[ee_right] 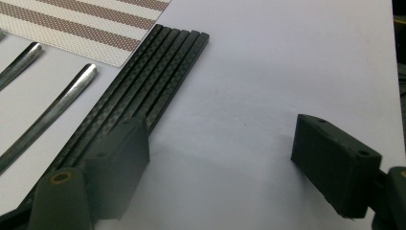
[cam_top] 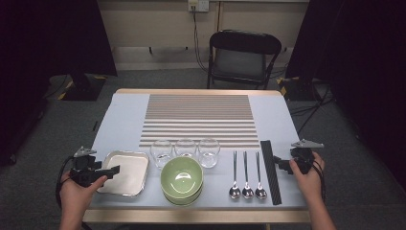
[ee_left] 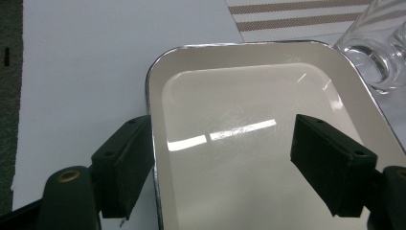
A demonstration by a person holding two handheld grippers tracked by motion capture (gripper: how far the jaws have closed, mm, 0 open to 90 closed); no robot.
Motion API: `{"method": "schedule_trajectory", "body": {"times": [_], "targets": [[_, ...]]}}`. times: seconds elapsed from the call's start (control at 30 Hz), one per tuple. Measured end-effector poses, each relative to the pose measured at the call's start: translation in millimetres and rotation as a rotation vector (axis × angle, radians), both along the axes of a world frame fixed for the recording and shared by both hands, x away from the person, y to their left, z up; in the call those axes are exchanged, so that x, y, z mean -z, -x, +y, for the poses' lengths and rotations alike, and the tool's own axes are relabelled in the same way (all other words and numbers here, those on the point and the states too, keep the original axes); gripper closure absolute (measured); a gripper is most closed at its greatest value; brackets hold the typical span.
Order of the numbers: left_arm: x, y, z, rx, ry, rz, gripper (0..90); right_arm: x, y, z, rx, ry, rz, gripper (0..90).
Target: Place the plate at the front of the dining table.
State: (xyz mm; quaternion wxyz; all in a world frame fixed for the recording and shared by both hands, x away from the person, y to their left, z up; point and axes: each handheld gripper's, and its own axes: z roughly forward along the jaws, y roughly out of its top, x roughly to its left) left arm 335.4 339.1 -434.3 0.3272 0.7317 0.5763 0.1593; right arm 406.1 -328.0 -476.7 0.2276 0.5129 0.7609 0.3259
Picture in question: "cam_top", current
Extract hand-held gripper cable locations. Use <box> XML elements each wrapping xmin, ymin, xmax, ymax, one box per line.
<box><xmin>313</xmin><ymin>159</ymin><xmax>327</xmax><ymax>205</ymax></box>
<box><xmin>55</xmin><ymin>155</ymin><xmax>77</xmax><ymax>209</ymax></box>

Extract white wall socket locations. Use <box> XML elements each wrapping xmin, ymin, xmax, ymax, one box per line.
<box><xmin>187</xmin><ymin>0</ymin><xmax>210</xmax><ymax>13</ymax></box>

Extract white square plate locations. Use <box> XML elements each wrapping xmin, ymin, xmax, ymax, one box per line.
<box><xmin>96</xmin><ymin>150</ymin><xmax>150</xmax><ymax>197</ymax></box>

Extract black curtain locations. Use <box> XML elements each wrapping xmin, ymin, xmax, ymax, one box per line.
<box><xmin>0</xmin><ymin>0</ymin><xmax>118</xmax><ymax>167</ymax></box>
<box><xmin>285</xmin><ymin>0</ymin><xmax>406</xmax><ymax>190</ymax></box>

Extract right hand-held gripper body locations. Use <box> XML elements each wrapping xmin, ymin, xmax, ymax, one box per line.
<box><xmin>289</xmin><ymin>138</ymin><xmax>325</xmax><ymax>175</ymax></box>

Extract black stand base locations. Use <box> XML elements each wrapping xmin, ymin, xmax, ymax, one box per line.
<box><xmin>276</xmin><ymin>76</ymin><xmax>321</xmax><ymax>102</ymax></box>
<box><xmin>56</xmin><ymin>72</ymin><xmax>108</xmax><ymax>102</ymax></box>

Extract bundle of black chopsticks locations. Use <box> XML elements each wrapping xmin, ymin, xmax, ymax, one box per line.
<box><xmin>259</xmin><ymin>139</ymin><xmax>283</xmax><ymax>206</ymax></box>

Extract person's right hand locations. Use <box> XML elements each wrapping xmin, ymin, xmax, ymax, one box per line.
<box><xmin>288</xmin><ymin>152</ymin><xmax>327</xmax><ymax>206</ymax></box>

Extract black folding chair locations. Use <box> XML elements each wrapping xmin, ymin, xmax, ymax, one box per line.
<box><xmin>206</xmin><ymin>29</ymin><xmax>283</xmax><ymax>90</ymax></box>

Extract left hand-held gripper cable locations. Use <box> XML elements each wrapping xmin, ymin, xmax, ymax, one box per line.
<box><xmin>55</xmin><ymin>155</ymin><xmax>77</xmax><ymax>209</ymax></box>

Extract clear drinking glass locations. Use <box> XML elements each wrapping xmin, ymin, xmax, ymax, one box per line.
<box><xmin>197</xmin><ymin>137</ymin><xmax>221</xmax><ymax>170</ymax></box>
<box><xmin>174</xmin><ymin>138</ymin><xmax>198</xmax><ymax>159</ymax></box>
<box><xmin>149</xmin><ymin>139</ymin><xmax>174</xmax><ymax>171</ymax></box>

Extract right hand-held gripper cable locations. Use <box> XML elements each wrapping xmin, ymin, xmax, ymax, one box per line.
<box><xmin>313</xmin><ymin>159</ymin><xmax>327</xmax><ymax>205</ymax></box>

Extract black wall cable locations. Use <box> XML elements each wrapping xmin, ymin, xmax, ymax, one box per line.
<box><xmin>191</xmin><ymin>7</ymin><xmax>209</xmax><ymax>74</ymax></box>

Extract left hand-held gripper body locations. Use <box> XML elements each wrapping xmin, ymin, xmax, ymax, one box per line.
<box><xmin>69</xmin><ymin>146</ymin><xmax>103</xmax><ymax>188</ymax></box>

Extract silver spoon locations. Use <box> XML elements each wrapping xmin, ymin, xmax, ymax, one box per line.
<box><xmin>241</xmin><ymin>150</ymin><xmax>255</xmax><ymax>200</ymax></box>
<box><xmin>228</xmin><ymin>150</ymin><xmax>242</xmax><ymax>200</ymax></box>
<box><xmin>254</xmin><ymin>150</ymin><xmax>268</xmax><ymax>201</ymax></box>

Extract black floor cables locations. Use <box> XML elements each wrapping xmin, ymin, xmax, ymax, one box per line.
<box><xmin>288</xmin><ymin>80</ymin><xmax>336</xmax><ymax>135</ymax></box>

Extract striped woven placemat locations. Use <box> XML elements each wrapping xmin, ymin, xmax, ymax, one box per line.
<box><xmin>139</xmin><ymin>94</ymin><xmax>260</xmax><ymax>150</ymax></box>

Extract person's left hand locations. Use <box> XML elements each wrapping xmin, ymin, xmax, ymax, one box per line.
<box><xmin>58</xmin><ymin>172</ymin><xmax>109</xmax><ymax>211</ymax></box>

